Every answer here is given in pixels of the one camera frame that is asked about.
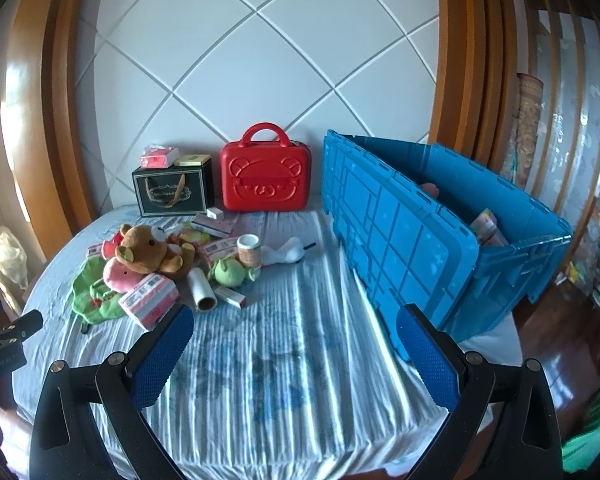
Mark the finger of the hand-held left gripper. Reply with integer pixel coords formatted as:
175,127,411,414
0,310,45,347

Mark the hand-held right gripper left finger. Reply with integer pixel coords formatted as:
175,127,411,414
30,304,196,480

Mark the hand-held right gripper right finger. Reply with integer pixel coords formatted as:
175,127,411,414
396,303,563,480

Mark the pink white tissue box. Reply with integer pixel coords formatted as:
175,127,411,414
119,274,179,330

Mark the pink pig plush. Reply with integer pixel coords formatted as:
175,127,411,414
102,240,156,294

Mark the brown teddy bear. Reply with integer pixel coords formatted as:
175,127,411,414
115,224,197,282

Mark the blue plastic storage crate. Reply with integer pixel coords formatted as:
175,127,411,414
322,130,574,364

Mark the green cloth bag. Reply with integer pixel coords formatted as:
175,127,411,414
71,259,129,324

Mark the small red white box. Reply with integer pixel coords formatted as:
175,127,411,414
214,286,249,307

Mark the green plush toy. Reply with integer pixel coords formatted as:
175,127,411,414
209,256,261,286

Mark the pink label tissue pack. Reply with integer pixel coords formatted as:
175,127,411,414
202,237,241,266

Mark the striped blue bed sheet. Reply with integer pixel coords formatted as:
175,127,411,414
12,205,524,480

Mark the paper cup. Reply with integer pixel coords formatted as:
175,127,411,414
237,235,262,267

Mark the long white pink box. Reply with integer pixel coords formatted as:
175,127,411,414
191,214,234,237

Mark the colourful pink package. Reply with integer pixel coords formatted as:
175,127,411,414
470,210,509,247

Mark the white sock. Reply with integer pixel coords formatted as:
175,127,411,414
261,237,317,266

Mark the black gift box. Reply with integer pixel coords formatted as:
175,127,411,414
132,156,216,218

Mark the red bear suitcase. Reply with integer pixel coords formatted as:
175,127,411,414
219,123,314,212

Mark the rolled patterned carpet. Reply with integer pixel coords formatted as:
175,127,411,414
500,72,546,192

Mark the frosted glass sliding door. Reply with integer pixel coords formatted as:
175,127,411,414
521,0,600,221

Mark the wooden framed padded headboard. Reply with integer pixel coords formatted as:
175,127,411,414
10,0,513,241

